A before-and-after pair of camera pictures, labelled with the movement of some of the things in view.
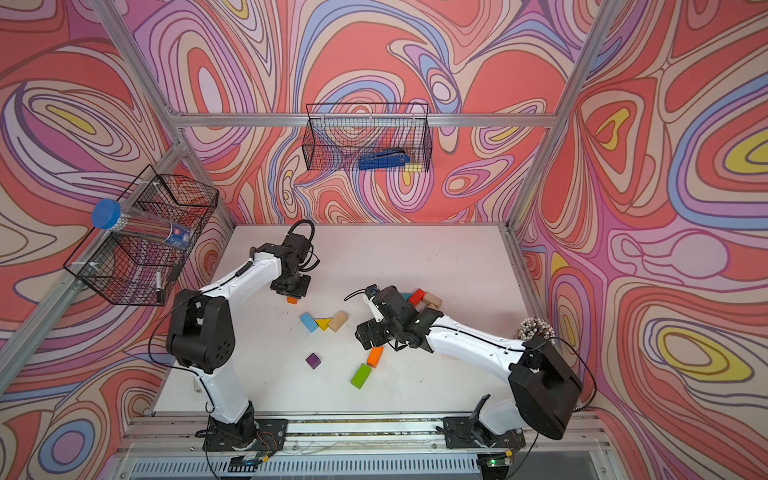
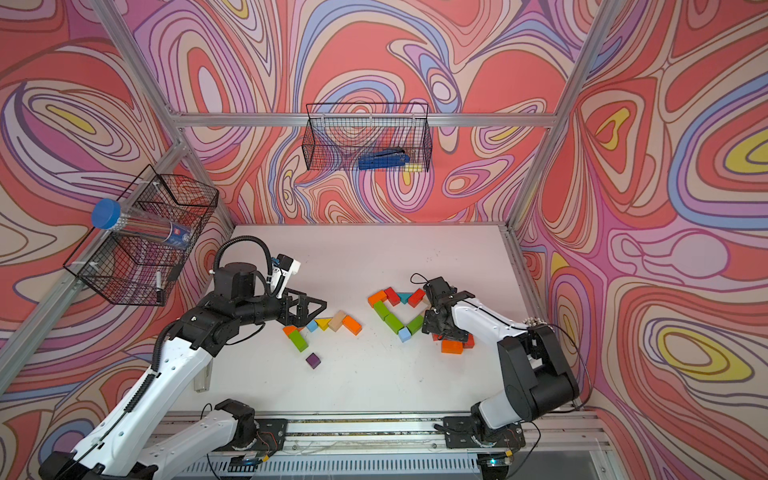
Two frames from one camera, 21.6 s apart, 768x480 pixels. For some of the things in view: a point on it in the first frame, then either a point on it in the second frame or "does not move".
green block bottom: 361,376 → 299,342
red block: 417,296 does not move
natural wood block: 338,320 does not move
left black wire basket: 138,243 does not move
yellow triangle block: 323,323 does not move
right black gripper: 373,327 → 430,325
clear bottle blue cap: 108,214 does not move
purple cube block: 313,361 does not move
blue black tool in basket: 383,159 does not move
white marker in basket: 159,288 does not move
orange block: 375,356 → 351,324
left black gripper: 299,293 → 299,319
